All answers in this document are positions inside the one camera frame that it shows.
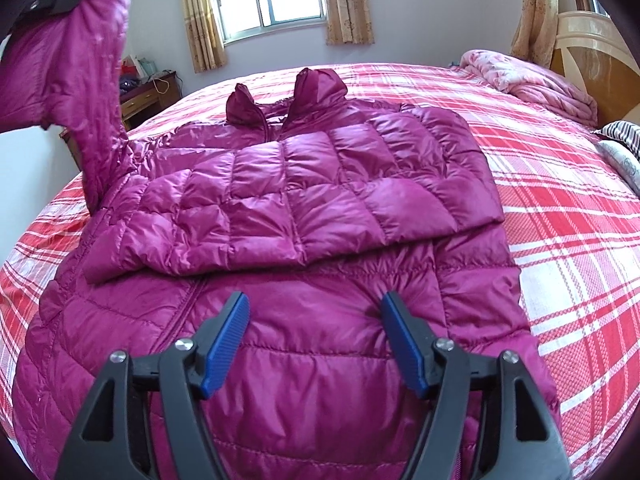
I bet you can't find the wooden desk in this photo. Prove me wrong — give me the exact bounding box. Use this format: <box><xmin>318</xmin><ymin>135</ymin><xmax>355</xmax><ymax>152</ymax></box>
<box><xmin>59</xmin><ymin>71</ymin><xmax>182</xmax><ymax>171</ymax></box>

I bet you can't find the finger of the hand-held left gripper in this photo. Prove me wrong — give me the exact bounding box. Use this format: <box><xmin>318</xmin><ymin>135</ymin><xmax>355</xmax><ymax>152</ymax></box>
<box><xmin>27</xmin><ymin>0</ymin><xmax>83</xmax><ymax>15</ymax></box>

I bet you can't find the white patterned pillow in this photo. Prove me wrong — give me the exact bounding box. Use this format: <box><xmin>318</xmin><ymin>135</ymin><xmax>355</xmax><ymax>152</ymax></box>
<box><xmin>597</xmin><ymin>140</ymin><xmax>640</xmax><ymax>191</ymax></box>

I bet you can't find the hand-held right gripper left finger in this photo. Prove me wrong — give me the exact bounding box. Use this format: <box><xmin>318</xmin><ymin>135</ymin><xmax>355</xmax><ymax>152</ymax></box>
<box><xmin>54</xmin><ymin>291</ymin><xmax>251</xmax><ymax>480</ymax></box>

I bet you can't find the red plaid bed sheet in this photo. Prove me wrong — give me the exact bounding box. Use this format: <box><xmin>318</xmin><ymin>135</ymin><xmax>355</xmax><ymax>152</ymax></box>
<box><xmin>0</xmin><ymin>62</ymin><xmax>640</xmax><ymax>480</ymax></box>

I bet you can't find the yellow floral curtain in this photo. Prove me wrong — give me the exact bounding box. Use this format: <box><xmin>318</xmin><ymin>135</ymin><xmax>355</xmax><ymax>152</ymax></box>
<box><xmin>510</xmin><ymin>0</ymin><xmax>558</xmax><ymax>68</ymax></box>
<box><xmin>320</xmin><ymin>0</ymin><xmax>375</xmax><ymax>46</ymax></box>
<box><xmin>179</xmin><ymin>0</ymin><xmax>228</xmax><ymax>73</ymax></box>

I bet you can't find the magenta down jacket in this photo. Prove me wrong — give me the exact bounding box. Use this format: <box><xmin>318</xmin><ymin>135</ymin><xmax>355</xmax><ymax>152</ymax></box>
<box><xmin>0</xmin><ymin>0</ymin><xmax>561</xmax><ymax>480</ymax></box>

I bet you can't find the striped pillow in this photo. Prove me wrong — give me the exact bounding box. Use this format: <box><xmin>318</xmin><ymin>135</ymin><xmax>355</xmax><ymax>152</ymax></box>
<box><xmin>599</xmin><ymin>120</ymin><xmax>640</xmax><ymax>161</ymax></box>

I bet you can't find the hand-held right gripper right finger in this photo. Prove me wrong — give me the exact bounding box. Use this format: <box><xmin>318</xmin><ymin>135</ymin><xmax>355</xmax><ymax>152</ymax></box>
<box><xmin>380</xmin><ymin>291</ymin><xmax>573</xmax><ymax>480</ymax></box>

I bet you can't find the cream wooden headboard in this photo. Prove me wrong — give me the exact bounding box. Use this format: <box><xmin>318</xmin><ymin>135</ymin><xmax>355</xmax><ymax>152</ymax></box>
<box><xmin>550</xmin><ymin>10</ymin><xmax>640</xmax><ymax>128</ymax></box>

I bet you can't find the pink floral quilt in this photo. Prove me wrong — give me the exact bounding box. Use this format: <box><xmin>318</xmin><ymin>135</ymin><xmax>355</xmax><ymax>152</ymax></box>
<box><xmin>459</xmin><ymin>49</ymin><xmax>599</xmax><ymax>128</ymax></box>

